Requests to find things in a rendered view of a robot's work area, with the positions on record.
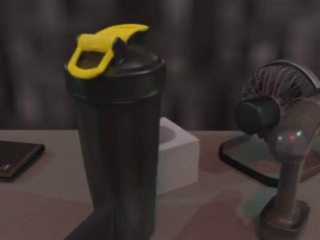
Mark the dark fan stand base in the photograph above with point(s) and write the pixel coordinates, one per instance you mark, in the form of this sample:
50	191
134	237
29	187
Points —
282	231

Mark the grey handheld fan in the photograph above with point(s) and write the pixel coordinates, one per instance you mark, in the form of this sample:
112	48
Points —
287	150

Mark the black shaker bottle yellow lid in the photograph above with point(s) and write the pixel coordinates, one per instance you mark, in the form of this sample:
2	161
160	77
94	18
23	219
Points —
117	140

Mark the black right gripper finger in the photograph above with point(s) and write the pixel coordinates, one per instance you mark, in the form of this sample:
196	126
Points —
97	225

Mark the white block with round hole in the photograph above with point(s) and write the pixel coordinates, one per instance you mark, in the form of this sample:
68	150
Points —
180	160

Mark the black rimmed flat pad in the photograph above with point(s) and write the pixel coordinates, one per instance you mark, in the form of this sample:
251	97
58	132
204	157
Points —
250	156

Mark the dark leather wallet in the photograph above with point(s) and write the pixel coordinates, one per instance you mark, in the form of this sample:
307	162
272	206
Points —
20	157

